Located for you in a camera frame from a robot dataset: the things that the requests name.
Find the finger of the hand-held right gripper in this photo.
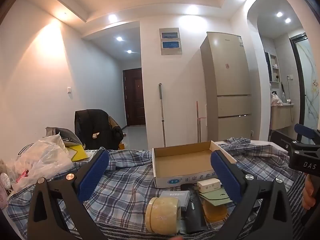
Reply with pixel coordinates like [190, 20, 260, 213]
[271, 129, 292, 155]
[294, 123, 320, 145]

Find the beige refrigerator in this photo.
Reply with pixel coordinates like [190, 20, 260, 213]
[200, 32, 252, 142]

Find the wall niche shelf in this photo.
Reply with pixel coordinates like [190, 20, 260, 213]
[269, 54, 282, 83]

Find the pink broom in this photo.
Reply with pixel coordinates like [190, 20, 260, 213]
[196, 100, 208, 143]

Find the beige vanity cabinet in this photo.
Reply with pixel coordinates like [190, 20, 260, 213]
[270, 104, 294, 130]

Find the wall electrical panel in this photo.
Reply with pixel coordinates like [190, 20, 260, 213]
[159, 27, 182, 55]

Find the grey handled mop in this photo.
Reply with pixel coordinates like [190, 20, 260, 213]
[158, 83, 166, 147]

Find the black remote control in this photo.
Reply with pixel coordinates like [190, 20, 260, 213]
[180, 184, 207, 234]

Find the grey bag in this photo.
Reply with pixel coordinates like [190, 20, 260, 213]
[45, 127, 80, 147]

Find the brown door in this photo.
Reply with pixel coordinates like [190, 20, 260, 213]
[123, 68, 146, 127]

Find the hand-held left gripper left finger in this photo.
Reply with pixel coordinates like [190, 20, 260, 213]
[27, 149, 110, 240]

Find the yellow paper bag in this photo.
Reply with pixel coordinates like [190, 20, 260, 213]
[65, 144, 88, 162]

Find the floral glass door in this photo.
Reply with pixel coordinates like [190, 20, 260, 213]
[289, 32, 320, 130]

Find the clear plastic bag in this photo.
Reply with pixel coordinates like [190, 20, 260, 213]
[6, 134, 73, 193]

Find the cardboard box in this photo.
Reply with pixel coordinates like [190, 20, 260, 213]
[152, 140, 237, 188]

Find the cream round jar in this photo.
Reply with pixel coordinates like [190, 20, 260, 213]
[146, 197, 181, 233]

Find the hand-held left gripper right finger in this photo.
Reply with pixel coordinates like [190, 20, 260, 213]
[210, 150, 293, 240]

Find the small grey box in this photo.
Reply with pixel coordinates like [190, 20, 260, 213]
[159, 190, 188, 212]

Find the blue plaid shirt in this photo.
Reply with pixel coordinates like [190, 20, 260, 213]
[6, 137, 305, 240]

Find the amber translucent case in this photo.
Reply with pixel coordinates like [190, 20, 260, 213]
[202, 200, 229, 222]

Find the green snap pouch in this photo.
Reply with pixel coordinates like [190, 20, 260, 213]
[199, 189, 230, 205]

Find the white charger plug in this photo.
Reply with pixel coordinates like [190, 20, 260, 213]
[195, 179, 222, 193]

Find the chair with black jacket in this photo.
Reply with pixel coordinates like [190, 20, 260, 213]
[74, 109, 124, 150]

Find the person's right hand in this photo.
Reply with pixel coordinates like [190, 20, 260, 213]
[302, 179, 320, 210]

